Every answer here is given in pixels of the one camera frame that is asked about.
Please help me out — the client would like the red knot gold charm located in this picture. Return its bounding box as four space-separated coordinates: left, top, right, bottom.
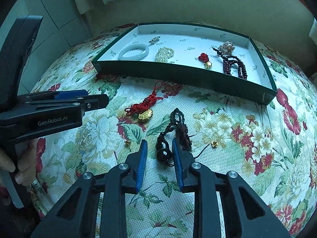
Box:
125 81 163 122

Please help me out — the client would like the white jade bangle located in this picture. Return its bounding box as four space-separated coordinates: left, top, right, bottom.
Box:
118 43 149 61

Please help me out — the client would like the pearl bead bracelet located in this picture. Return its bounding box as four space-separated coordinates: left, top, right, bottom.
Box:
155 46 175 63

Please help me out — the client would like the silver crystal brooch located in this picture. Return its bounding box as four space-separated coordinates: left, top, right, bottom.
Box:
149 36 160 45

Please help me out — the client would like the black cord bead pendant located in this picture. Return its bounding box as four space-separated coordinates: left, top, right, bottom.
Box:
155 108 193 167

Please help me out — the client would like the small red knot charm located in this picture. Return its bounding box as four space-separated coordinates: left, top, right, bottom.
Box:
198 53 212 69

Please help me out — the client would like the dark red bead necklace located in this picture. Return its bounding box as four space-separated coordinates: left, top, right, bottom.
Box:
212 47 248 80

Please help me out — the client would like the pearl cluster brooch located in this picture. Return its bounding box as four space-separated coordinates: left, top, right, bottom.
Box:
218 41 235 56

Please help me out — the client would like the green jewelry tray box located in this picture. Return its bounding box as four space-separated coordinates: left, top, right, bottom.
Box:
92 23 277 105

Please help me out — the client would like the person left hand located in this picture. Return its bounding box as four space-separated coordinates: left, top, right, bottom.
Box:
1 139 38 186

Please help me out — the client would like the floral bedspread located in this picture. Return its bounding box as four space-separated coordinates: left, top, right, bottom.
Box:
31 27 316 237

